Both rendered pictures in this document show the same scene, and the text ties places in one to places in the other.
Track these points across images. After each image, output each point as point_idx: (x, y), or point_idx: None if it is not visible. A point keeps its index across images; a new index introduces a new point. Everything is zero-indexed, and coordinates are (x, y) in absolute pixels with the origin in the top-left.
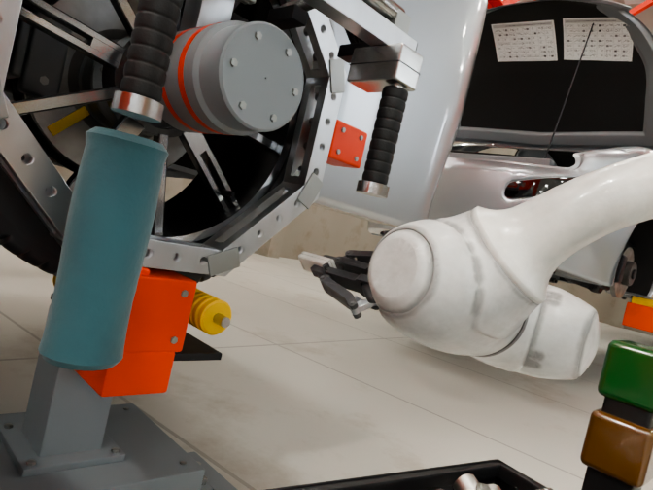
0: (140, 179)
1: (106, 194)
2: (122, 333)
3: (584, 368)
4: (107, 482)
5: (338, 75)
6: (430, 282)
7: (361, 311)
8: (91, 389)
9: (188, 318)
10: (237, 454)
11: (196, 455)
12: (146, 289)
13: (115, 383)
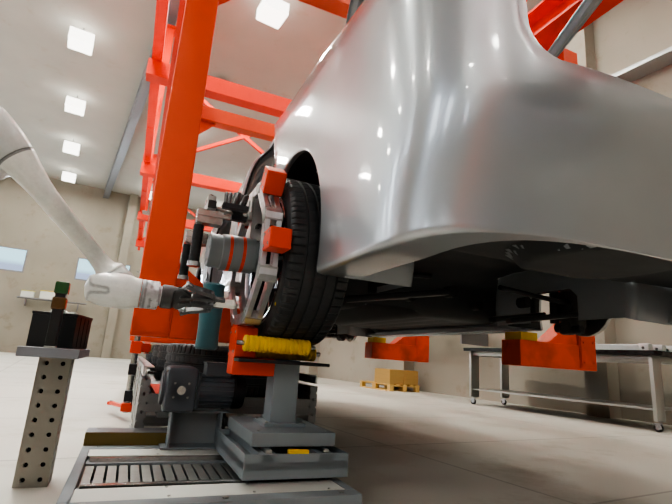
0: None
1: None
2: (199, 338)
3: (84, 295)
4: (245, 424)
5: (263, 213)
6: None
7: (179, 311)
8: (269, 390)
9: (235, 342)
10: None
11: (354, 493)
12: (232, 331)
13: (227, 367)
